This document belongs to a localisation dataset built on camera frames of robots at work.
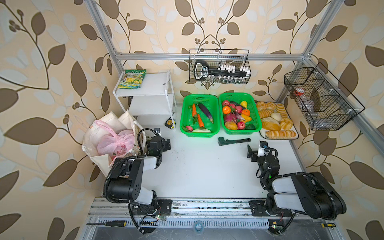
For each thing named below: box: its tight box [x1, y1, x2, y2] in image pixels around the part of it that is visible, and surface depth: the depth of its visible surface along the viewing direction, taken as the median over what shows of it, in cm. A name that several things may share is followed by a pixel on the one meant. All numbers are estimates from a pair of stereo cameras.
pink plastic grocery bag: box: [95, 120, 135, 161], surface depth 74 cm
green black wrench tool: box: [218, 137, 252, 147], surface depth 101 cm
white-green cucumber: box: [192, 129, 211, 133], surface depth 101 cm
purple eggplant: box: [198, 103, 214, 124], surface depth 114 cm
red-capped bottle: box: [293, 87, 315, 110], surface depth 83 cm
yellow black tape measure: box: [164, 116, 177, 130], surface depth 107 cm
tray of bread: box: [255, 101, 299, 140], surface depth 106 cm
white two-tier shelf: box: [112, 71, 177, 130], surface depth 88 cm
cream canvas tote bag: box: [81, 109, 147, 176], surface depth 78 cm
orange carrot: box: [192, 103, 197, 117], surface depth 117 cm
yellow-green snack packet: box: [118, 69, 147, 90], surface depth 86 cm
